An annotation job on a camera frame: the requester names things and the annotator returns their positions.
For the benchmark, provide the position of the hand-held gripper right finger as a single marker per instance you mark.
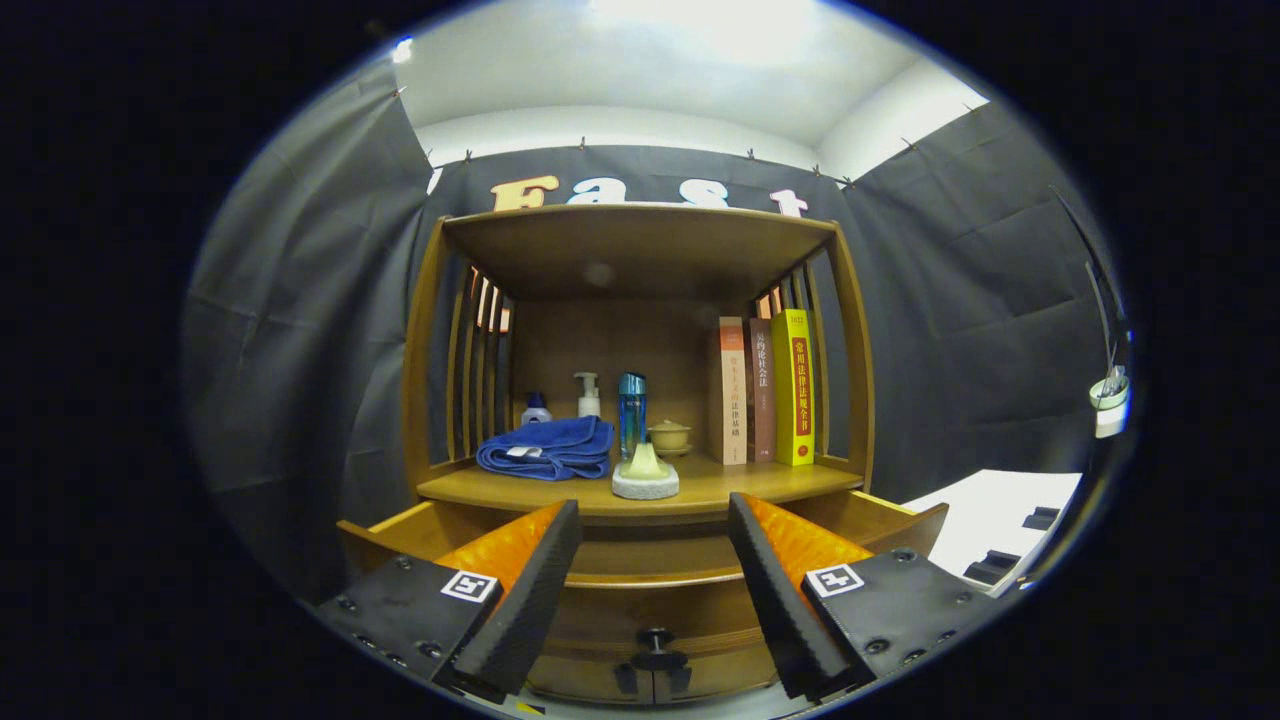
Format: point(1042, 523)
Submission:
point(785, 610)

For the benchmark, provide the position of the blue glass bottle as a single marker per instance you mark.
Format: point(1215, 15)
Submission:
point(631, 415)

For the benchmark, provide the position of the wooden drawer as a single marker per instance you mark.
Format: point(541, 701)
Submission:
point(640, 610)

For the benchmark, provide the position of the beige book with orange spine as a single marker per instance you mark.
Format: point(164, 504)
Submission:
point(731, 400)

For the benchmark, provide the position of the pale green brush with white pad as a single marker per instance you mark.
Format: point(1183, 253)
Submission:
point(645, 480)

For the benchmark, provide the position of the white round device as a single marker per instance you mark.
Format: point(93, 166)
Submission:
point(1108, 395)

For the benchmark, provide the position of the white pump bottle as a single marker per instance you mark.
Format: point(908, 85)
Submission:
point(588, 402)

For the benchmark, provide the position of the wooden cabinet door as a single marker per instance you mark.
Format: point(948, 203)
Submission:
point(580, 682)
point(730, 675)

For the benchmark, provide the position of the small blue-capped white bottle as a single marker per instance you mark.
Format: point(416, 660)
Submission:
point(536, 413)

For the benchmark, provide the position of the small black block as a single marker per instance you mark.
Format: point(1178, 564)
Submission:
point(1041, 518)
point(990, 567)

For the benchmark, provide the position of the yellow book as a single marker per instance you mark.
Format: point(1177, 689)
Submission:
point(795, 400)

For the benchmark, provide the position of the brown book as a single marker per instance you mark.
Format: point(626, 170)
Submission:
point(761, 400)

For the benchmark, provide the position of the beige lidded teacup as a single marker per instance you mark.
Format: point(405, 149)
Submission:
point(669, 435)

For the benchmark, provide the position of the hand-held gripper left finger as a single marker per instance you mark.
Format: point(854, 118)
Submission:
point(530, 610)

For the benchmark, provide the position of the white side table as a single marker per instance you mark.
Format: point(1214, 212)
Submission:
point(980, 510)

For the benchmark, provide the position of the wooden countertop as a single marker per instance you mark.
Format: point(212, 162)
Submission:
point(720, 485)

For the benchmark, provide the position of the wooden cabinet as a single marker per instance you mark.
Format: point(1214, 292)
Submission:
point(640, 250)

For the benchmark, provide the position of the blue folded towel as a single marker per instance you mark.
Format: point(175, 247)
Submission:
point(550, 445)

